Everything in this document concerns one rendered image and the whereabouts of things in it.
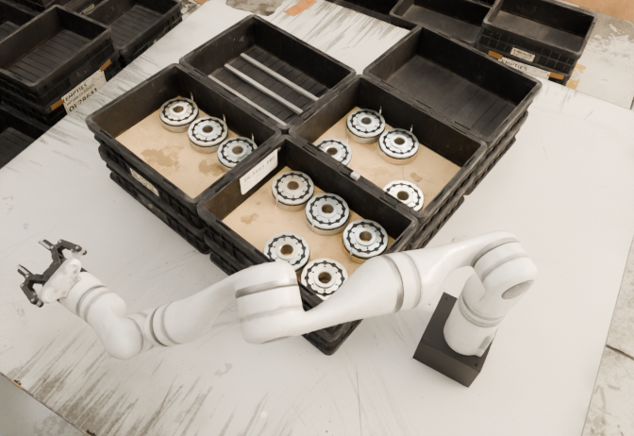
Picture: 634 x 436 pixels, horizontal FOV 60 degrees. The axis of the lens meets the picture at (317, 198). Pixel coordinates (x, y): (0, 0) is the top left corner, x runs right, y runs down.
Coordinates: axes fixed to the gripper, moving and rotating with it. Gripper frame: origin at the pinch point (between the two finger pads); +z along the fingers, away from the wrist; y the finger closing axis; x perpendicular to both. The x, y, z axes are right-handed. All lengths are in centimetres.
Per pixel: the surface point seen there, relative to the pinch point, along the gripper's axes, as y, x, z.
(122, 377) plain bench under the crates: -10.6, -24.4, -17.8
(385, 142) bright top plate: 71, -31, -35
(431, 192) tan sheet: 65, -36, -51
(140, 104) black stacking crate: 45, -13, 22
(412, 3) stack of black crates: 184, -99, 27
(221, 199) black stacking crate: 32.5, -14.2, -17.3
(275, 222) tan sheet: 36, -24, -26
